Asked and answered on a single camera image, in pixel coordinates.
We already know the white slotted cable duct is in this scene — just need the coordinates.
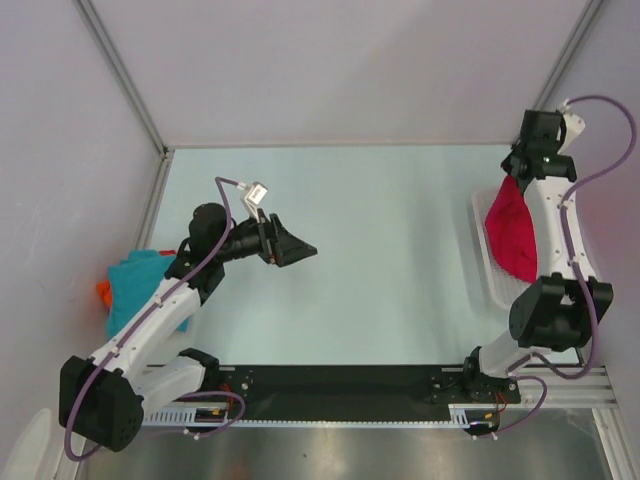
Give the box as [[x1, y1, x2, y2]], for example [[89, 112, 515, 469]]
[[142, 404, 498, 430]]

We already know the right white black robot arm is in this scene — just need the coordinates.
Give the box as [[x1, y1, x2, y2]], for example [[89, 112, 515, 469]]
[[461, 104, 614, 402]]

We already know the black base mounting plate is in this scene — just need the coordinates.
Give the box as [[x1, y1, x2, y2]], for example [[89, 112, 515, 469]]
[[199, 365, 521, 423]]

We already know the teal folded t shirt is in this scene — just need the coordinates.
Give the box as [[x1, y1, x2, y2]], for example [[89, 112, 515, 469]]
[[106, 250, 176, 339]]

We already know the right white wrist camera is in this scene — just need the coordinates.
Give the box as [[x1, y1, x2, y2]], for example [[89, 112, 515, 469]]
[[557, 99, 586, 154]]

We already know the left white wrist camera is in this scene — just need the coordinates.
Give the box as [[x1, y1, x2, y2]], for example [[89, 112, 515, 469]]
[[236, 182, 268, 220]]

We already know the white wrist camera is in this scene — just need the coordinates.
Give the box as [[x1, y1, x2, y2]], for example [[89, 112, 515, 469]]
[[557, 99, 586, 154], [236, 182, 268, 220]]

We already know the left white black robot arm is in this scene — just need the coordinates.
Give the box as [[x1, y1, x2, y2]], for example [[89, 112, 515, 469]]
[[59, 203, 318, 461]]

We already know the white plastic basket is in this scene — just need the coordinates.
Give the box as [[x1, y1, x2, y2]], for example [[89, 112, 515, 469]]
[[471, 186, 529, 311]]

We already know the red t shirt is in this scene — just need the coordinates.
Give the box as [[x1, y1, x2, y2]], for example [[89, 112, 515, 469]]
[[484, 176, 538, 283]]

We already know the orange folded t shirt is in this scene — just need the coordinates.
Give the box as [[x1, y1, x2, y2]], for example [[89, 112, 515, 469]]
[[95, 281, 113, 309]]

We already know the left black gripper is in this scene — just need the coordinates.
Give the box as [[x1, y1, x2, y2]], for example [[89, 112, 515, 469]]
[[214, 208, 315, 267]]

